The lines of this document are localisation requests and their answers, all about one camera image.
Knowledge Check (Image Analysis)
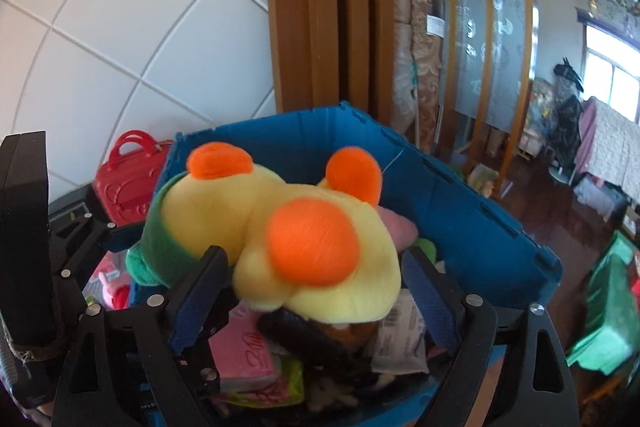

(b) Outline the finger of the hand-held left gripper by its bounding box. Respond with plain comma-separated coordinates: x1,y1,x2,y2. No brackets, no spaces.
50,211,147,305
187,246,237,400

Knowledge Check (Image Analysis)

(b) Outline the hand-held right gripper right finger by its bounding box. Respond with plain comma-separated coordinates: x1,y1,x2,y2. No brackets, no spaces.
401,248,581,427

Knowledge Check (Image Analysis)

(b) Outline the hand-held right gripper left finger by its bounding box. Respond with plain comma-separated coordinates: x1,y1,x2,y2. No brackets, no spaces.
52,279,211,427

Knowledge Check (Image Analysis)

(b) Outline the yellow green plush toy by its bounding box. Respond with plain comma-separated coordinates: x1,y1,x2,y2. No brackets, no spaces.
125,143,418,325

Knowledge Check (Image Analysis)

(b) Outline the blue plastic crate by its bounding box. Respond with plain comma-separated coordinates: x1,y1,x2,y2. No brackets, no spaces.
127,101,563,427

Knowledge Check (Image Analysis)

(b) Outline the white packet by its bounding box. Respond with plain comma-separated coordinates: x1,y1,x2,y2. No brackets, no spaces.
372,292,431,375

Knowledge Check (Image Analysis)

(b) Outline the red pig plush toy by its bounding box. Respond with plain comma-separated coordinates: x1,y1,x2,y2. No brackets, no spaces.
97,269,132,310

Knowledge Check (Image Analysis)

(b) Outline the red toy suitcase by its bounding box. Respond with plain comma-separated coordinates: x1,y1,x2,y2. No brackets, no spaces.
95,130,173,228

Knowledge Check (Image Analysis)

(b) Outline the pink tissue pack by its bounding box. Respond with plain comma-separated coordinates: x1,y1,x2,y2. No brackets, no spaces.
207,302,281,393

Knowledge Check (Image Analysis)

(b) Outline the black plush toy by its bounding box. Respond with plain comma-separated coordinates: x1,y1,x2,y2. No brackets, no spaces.
257,309,381,360

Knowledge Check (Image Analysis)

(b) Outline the rolled patterned carpet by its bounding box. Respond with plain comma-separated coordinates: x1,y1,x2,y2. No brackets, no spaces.
392,0,416,138
407,0,446,142

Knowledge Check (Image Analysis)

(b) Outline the floral cloth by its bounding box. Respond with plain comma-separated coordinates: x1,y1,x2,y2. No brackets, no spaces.
575,97,640,202

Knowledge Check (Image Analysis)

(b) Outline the wooden frosted glass partition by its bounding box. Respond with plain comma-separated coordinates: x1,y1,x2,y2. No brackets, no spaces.
410,0,538,142

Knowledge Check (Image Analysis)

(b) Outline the window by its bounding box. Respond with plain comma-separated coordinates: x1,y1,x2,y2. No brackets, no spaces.
582,24,640,122

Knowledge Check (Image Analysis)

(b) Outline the wooden pillar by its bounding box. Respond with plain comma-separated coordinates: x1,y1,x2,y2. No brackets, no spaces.
265,0,401,122

